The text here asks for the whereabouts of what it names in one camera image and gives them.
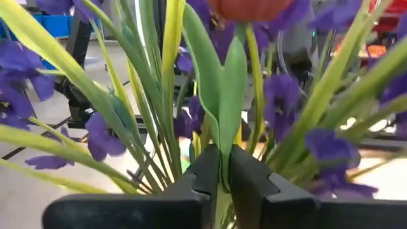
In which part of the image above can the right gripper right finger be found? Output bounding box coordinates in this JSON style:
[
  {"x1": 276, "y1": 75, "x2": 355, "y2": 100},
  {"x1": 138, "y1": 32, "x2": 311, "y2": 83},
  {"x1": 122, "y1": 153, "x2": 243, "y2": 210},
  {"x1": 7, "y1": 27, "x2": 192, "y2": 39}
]
[{"x1": 229, "y1": 144, "x2": 407, "y2": 229}]

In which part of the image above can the blue plastic bin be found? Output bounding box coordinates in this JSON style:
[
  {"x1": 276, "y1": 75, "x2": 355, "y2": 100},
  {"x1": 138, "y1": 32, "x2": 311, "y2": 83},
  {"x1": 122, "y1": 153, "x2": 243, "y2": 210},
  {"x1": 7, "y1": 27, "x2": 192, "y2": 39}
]
[{"x1": 0, "y1": 14, "x2": 76, "y2": 69}]

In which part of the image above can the red artificial tulip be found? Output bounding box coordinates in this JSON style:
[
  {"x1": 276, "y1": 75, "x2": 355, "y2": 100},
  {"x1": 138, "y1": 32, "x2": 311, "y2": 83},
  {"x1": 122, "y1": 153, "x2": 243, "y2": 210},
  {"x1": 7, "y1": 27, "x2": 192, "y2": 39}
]
[{"x1": 183, "y1": 0, "x2": 295, "y2": 229}]

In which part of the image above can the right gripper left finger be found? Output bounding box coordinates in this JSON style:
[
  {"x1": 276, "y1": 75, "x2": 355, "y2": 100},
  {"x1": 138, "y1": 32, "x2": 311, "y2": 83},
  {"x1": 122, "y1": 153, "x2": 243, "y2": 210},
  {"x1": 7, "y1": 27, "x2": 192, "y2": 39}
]
[{"x1": 43, "y1": 144, "x2": 221, "y2": 229}]

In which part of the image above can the black metal stand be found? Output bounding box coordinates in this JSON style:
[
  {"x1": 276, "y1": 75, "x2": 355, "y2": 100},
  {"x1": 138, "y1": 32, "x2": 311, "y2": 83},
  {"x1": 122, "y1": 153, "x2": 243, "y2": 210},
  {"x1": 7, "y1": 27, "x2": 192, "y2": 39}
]
[{"x1": 53, "y1": 18, "x2": 96, "y2": 130}]

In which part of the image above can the purple artificial flower spray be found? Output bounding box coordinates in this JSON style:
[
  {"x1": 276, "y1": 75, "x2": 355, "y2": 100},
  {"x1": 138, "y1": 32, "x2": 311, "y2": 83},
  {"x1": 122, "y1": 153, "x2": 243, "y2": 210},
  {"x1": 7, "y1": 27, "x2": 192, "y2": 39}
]
[
  {"x1": 247, "y1": 0, "x2": 407, "y2": 200},
  {"x1": 0, "y1": 0, "x2": 207, "y2": 195}
]

